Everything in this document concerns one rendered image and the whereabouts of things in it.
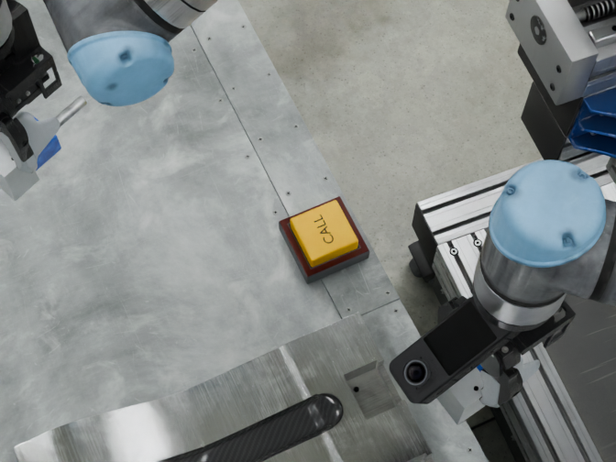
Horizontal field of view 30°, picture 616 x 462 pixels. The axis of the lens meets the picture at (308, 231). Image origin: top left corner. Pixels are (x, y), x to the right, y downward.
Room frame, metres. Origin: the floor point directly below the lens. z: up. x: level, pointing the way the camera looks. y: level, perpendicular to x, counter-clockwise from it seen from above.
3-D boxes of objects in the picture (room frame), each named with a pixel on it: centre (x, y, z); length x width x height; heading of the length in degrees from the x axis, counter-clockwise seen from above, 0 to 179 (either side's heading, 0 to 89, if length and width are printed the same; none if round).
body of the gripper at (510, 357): (0.38, -0.18, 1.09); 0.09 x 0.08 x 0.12; 125
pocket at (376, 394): (0.37, -0.07, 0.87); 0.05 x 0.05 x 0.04; 26
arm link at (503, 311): (0.38, -0.17, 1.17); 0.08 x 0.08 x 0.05
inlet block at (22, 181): (0.64, 0.29, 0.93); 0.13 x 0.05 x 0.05; 139
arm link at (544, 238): (0.37, -0.18, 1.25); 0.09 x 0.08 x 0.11; 74
